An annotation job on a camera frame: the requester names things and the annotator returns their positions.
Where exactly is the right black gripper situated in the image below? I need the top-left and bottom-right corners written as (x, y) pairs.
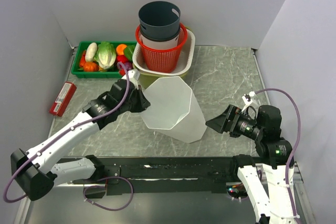
top-left (205, 103), bottom-right (263, 139)

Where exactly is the olive green rectangular basket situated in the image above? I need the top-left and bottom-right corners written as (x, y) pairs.
top-left (133, 63), bottom-right (191, 89)

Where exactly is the large white faceted container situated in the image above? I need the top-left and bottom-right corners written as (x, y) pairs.
top-left (140, 76), bottom-right (206, 143)

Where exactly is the red mesh basket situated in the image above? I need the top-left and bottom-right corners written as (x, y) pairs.
top-left (135, 23), bottom-right (188, 73)

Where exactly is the white round bucket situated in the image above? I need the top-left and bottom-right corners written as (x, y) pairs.
top-left (139, 26), bottom-right (183, 50)

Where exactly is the white perforated rectangular basket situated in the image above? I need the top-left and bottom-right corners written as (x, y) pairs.
top-left (132, 29), bottom-right (195, 76)

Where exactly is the dark grey round bucket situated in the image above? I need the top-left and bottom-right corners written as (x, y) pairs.
top-left (138, 1), bottom-right (181, 41)

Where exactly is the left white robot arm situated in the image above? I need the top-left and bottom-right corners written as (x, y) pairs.
top-left (10, 77), bottom-right (150, 201)

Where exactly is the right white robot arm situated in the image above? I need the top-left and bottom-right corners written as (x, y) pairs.
top-left (205, 105), bottom-right (300, 223)

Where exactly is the red toy tomato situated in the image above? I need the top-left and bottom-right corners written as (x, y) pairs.
top-left (116, 55), bottom-right (129, 76)

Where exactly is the toy napa cabbage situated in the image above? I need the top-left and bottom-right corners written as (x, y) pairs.
top-left (94, 41), bottom-right (117, 70)

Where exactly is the orange toy pumpkin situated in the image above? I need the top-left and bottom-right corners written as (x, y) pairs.
top-left (82, 62), bottom-right (99, 72)

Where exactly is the green plastic tray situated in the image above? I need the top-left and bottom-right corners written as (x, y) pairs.
top-left (71, 41), bottom-right (136, 79)

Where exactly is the red toy chili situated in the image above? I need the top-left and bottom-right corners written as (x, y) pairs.
top-left (79, 50), bottom-right (86, 69)

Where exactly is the white toy radish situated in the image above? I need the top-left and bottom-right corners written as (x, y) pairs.
top-left (85, 42), bottom-right (98, 62)

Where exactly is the red rectangular box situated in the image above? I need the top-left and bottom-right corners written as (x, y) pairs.
top-left (49, 82), bottom-right (77, 116)

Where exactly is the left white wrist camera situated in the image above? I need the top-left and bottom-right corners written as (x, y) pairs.
top-left (122, 69), bottom-right (140, 89)

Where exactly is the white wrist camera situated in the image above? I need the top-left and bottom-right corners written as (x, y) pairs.
top-left (122, 69), bottom-right (140, 89)
top-left (242, 91), bottom-right (261, 112)

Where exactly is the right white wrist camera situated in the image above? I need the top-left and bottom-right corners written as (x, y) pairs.
top-left (242, 91), bottom-right (261, 112)

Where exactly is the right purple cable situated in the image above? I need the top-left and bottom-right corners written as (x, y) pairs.
top-left (230, 88), bottom-right (301, 219)

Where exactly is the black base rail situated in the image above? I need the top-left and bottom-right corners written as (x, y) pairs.
top-left (70, 157), bottom-right (240, 196)

